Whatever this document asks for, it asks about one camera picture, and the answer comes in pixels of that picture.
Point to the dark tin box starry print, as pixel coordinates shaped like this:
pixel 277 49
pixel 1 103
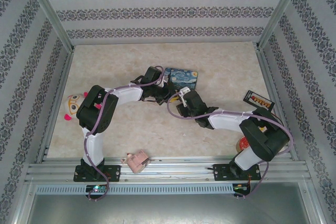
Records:
pixel 183 78

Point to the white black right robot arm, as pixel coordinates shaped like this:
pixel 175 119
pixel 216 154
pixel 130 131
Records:
pixel 225 120

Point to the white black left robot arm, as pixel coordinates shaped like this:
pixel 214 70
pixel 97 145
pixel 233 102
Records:
pixel 128 94

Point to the red round tin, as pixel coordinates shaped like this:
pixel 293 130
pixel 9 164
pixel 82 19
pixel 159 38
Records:
pixel 242 144

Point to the black box with red print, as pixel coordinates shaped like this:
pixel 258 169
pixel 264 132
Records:
pixel 258 100

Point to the pink pig toy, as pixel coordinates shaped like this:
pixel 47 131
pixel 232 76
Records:
pixel 136 161

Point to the white plush toy pink ears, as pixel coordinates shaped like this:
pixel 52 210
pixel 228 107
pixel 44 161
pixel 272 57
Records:
pixel 72 104

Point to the small circuit board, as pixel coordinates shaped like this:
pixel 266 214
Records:
pixel 240 187
pixel 97 189

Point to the grey metal panel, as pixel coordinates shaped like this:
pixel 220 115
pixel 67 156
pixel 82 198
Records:
pixel 168 211

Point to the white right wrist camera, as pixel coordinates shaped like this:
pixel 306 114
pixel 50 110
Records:
pixel 185 91

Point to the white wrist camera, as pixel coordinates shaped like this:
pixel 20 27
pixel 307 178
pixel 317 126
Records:
pixel 164 81
pixel 185 91

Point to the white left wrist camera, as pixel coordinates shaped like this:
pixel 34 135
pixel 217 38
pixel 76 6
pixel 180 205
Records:
pixel 164 81

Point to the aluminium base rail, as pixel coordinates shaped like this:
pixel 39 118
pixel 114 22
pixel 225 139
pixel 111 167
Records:
pixel 183 167

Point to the aluminium side rail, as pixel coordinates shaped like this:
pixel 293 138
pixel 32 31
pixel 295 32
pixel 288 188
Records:
pixel 56 108
pixel 267 77

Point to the aluminium frame post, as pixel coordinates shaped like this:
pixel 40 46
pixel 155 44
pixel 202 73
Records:
pixel 50 11
pixel 279 11

